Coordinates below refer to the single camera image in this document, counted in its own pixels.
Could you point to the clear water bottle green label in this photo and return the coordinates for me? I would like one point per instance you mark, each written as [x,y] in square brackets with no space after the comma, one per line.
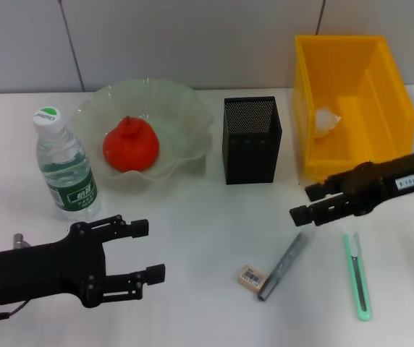
[66,173]

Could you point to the grey marker pen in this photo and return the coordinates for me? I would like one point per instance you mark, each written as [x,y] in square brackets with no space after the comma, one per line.
[283,265]

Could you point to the beige eraser with barcode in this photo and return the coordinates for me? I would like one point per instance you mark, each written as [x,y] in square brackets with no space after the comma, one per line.
[252,277]

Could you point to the orange fruit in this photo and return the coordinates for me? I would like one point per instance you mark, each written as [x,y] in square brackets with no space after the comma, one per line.
[131,148]

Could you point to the white paper ball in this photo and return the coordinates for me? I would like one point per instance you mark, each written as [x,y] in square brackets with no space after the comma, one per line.
[326,121]

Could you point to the black mesh pen holder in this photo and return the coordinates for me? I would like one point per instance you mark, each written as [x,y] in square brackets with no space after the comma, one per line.
[250,159]

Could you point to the green glass fruit plate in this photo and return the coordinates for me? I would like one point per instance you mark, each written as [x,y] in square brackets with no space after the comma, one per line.
[181,119]

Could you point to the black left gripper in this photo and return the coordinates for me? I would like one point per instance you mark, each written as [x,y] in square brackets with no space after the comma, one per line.
[47,267]

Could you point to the yellow plastic bin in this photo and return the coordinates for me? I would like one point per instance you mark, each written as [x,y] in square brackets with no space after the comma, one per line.
[373,119]

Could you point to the green utility knife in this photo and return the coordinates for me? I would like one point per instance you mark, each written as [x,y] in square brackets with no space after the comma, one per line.
[359,282]

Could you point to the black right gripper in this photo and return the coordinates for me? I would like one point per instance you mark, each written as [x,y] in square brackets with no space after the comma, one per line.
[391,180]

